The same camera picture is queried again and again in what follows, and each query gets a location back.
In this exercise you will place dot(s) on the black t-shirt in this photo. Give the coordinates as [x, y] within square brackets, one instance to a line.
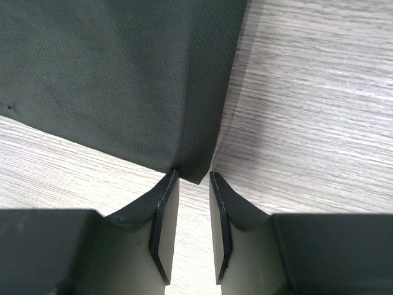
[144, 81]

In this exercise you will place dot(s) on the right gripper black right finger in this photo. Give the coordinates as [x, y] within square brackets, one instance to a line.
[306, 253]

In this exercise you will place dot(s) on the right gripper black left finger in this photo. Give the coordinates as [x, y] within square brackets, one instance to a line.
[74, 251]

